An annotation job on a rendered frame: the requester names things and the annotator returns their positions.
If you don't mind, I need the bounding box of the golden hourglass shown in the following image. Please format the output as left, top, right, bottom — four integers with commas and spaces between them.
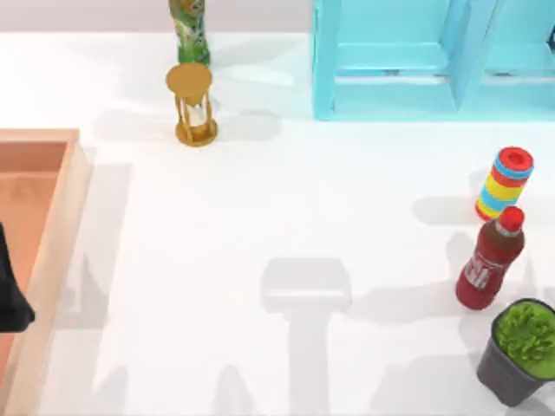
166, 62, 219, 147

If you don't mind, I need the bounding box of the light blue rack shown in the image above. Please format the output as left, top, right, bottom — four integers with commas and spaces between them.
310, 0, 555, 123

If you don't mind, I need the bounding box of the green bottle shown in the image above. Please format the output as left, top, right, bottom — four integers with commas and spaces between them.
167, 0, 212, 68

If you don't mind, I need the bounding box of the red bottle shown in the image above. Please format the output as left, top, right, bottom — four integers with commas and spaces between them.
454, 205, 526, 311

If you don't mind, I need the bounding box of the stack of coloured rings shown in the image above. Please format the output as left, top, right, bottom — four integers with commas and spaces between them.
474, 146, 535, 223

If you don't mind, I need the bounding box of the salmon shallow box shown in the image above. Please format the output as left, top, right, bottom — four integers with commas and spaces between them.
0, 128, 93, 416

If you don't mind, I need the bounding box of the green plant in grey pot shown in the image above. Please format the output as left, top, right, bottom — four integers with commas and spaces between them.
476, 298, 555, 408

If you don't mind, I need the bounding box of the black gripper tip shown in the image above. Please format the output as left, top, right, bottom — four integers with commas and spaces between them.
0, 222, 36, 335

